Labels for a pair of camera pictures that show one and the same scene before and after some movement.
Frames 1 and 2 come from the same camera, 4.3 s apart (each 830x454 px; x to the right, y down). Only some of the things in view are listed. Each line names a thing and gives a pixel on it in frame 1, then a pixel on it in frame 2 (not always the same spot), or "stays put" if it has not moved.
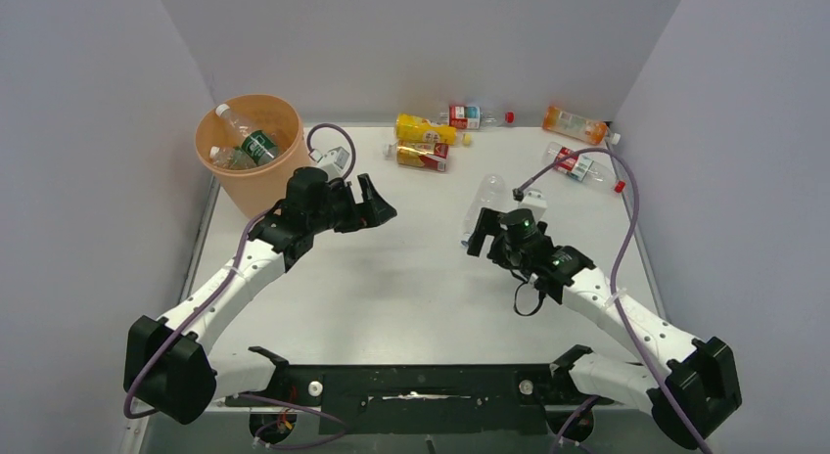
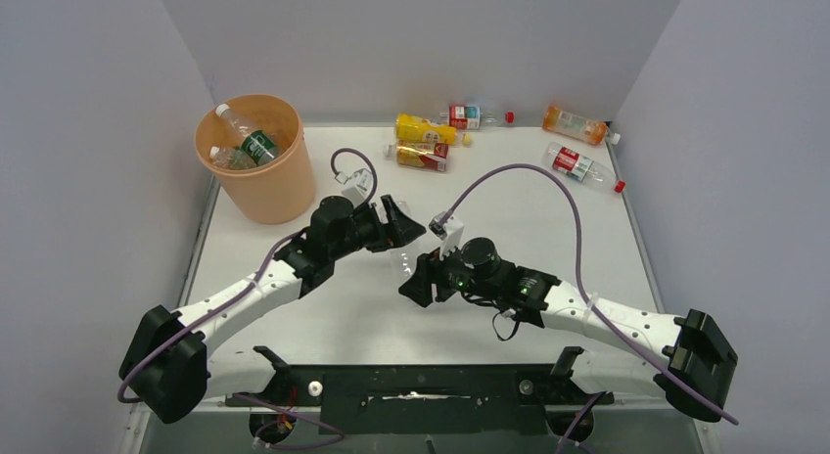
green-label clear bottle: x=231 y=158 stays put
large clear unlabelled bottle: x=491 y=195 -> x=403 y=256
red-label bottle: x=583 y=168 stays put
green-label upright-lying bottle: x=257 y=144 stays put
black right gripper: x=488 y=224 -> x=420 y=286
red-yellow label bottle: x=426 y=156 stays put
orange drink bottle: x=558 y=119 stays put
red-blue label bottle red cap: x=472 y=117 stays put
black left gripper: x=372 y=211 -> x=398 y=231
